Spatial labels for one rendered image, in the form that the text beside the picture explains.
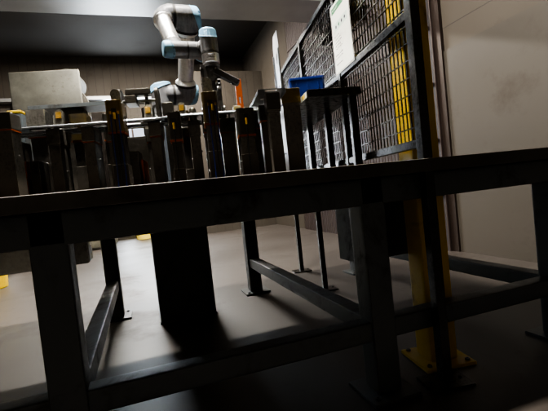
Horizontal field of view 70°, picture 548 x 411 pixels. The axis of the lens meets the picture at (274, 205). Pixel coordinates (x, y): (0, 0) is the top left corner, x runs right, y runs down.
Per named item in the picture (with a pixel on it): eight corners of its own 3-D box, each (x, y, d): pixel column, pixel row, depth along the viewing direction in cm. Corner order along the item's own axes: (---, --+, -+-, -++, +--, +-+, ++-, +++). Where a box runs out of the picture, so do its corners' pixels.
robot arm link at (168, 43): (148, -3, 197) (164, 39, 166) (170, 0, 201) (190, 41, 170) (148, 21, 204) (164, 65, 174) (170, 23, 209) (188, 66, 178)
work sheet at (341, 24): (354, 59, 159) (346, -18, 158) (336, 77, 181) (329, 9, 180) (359, 59, 160) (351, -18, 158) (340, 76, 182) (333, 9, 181)
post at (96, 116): (101, 198, 182) (90, 112, 180) (103, 198, 187) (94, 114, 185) (112, 197, 183) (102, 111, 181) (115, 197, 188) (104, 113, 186)
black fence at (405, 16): (434, 394, 116) (384, -143, 110) (291, 271, 310) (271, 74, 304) (476, 386, 119) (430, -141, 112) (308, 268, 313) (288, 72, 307)
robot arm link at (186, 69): (170, 100, 235) (170, 0, 202) (195, 100, 240) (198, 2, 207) (174, 109, 226) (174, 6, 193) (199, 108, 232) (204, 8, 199)
